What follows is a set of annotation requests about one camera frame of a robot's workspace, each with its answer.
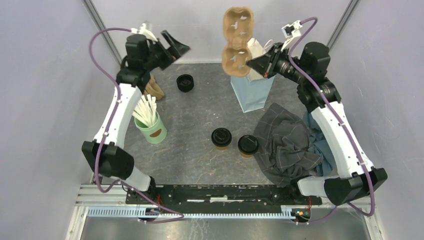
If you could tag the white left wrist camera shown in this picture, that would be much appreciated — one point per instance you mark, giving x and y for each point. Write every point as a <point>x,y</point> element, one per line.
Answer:
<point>146,30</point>

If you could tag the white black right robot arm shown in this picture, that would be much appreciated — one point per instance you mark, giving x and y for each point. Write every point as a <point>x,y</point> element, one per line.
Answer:
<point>356,177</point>

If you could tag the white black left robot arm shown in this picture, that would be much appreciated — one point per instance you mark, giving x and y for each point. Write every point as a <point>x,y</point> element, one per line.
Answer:
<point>105,154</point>

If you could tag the dark grey checked cloth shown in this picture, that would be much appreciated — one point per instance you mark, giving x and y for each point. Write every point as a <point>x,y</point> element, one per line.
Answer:
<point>283,146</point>

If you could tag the light blue paper bag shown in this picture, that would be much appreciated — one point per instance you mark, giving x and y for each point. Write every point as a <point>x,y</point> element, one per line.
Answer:
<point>251,91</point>

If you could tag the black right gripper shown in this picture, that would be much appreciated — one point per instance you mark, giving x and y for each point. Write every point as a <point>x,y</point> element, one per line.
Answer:
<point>263,64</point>

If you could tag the single brown pulp carrier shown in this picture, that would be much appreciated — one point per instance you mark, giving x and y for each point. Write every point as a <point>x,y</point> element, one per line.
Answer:
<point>237,28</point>

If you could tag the stack of black lids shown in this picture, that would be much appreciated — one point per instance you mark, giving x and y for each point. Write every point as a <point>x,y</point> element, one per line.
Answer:
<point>185,83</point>

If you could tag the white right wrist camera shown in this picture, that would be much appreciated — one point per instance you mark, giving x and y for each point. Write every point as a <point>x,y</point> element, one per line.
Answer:
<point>291,32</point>

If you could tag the white stir sticks bundle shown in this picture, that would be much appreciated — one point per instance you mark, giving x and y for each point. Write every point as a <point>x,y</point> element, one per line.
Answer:
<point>146,110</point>

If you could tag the white slotted cable duct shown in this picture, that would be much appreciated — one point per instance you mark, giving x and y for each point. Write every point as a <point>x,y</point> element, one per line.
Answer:
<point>144,212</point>

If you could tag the green cup holder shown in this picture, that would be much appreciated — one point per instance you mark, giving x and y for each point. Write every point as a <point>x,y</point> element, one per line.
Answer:
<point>154,134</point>

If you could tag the brown paper coffee cup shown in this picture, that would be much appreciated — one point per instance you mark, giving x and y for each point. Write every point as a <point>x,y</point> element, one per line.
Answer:
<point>246,155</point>

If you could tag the teal blue cloth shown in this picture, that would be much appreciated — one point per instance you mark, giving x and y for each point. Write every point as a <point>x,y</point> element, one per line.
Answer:
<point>320,147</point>

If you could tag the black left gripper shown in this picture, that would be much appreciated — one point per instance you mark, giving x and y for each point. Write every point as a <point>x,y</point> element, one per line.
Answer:
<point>176,49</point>

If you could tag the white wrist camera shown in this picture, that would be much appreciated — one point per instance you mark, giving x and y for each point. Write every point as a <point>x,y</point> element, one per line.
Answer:
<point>291,32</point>
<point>146,30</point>

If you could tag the brown pulp cup carriers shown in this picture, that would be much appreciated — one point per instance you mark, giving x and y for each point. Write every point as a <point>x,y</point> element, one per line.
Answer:
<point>153,89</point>

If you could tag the black plastic cup lid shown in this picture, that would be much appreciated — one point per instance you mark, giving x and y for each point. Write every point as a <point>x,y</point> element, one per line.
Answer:
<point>248,144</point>

